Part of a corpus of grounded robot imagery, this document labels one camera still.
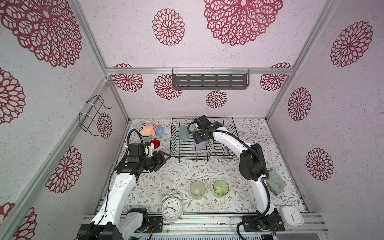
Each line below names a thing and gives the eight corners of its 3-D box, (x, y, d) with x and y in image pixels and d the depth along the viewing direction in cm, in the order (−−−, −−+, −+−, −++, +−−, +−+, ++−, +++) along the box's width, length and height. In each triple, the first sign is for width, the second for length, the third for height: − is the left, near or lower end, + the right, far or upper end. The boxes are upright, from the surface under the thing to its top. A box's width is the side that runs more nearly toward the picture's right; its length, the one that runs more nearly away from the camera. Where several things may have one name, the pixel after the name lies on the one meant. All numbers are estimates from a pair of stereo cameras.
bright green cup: (213, 197, 84) (215, 192, 77) (212, 185, 89) (214, 179, 82) (226, 197, 84) (230, 192, 77) (225, 185, 89) (228, 179, 82)
